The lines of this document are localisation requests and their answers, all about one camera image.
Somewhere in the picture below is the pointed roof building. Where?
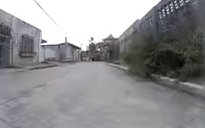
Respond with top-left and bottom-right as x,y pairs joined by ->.
95,33 -> 120,62

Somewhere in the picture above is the grey concrete road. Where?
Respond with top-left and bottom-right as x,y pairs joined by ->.
0,61 -> 205,128

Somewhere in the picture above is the low white building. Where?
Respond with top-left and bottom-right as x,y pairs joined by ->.
40,35 -> 82,63

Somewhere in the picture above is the row of bushes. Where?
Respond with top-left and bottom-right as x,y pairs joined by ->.
122,23 -> 205,81

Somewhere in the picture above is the concrete kerb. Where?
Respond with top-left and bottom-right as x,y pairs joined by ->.
107,61 -> 205,100

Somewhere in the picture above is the concrete sidewalk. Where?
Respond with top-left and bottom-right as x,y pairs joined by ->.
0,61 -> 71,76

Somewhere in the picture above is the grey concrete building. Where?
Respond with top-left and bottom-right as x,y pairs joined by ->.
0,3 -> 44,67

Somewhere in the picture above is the long grey wall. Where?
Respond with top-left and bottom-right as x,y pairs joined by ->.
117,0 -> 205,64

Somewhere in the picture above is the overhead wire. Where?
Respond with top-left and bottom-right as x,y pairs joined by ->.
32,0 -> 59,27

